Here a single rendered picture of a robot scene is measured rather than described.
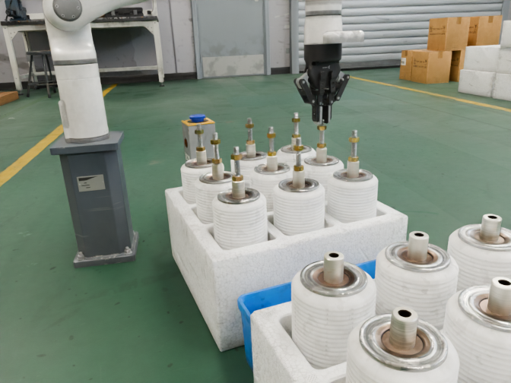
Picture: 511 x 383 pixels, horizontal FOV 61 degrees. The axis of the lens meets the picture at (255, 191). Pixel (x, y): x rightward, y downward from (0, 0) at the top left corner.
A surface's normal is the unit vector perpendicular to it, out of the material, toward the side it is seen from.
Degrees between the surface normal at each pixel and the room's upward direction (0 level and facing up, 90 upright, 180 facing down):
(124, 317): 0
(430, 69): 90
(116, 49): 90
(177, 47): 90
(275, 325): 0
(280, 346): 0
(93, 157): 93
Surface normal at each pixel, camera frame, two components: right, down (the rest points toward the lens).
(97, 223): 0.18, 0.32
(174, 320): -0.04, -0.94
